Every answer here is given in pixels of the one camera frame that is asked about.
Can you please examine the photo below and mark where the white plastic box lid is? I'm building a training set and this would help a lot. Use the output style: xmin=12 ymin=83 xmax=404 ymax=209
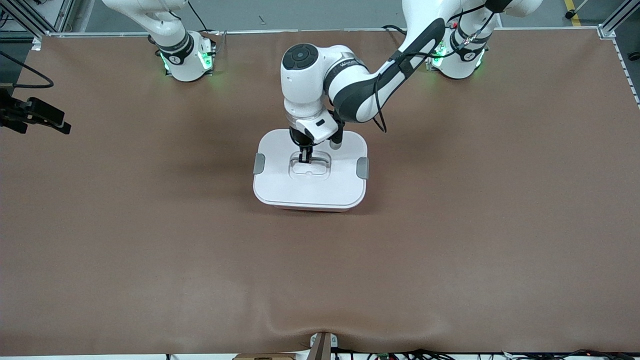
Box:
xmin=252 ymin=129 xmax=369 ymax=213

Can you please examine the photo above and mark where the pink plastic storage box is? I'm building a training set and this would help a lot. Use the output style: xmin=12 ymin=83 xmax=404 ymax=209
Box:
xmin=274 ymin=206 xmax=351 ymax=214

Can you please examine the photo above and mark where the white table edge trim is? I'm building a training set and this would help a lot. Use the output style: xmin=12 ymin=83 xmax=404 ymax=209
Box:
xmin=47 ymin=28 xmax=601 ymax=37

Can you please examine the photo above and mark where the brown leather table mat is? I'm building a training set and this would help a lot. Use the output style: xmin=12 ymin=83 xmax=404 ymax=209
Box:
xmin=0 ymin=27 xmax=640 ymax=357

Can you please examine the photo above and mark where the grey stand leg black foot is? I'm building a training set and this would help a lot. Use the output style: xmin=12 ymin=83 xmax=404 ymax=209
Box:
xmin=564 ymin=0 xmax=590 ymax=20

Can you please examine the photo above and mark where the left black camera bracket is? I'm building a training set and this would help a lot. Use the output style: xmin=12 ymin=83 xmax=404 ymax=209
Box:
xmin=330 ymin=112 xmax=346 ymax=143

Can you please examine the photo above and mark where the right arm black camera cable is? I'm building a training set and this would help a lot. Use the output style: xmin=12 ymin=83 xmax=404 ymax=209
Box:
xmin=0 ymin=50 xmax=55 ymax=90

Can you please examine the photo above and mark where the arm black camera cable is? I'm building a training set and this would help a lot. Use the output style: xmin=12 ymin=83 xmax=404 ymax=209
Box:
xmin=0 ymin=50 xmax=55 ymax=90
xmin=372 ymin=4 xmax=501 ymax=134

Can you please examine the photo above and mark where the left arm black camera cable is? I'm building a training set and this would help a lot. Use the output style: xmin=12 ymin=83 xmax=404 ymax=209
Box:
xmin=372 ymin=4 xmax=501 ymax=134

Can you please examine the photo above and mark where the aluminium frame profile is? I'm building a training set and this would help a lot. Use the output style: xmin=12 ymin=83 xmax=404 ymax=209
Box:
xmin=597 ymin=0 xmax=640 ymax=40
xmin=0 ymin=0 xmax=76 ymax=51

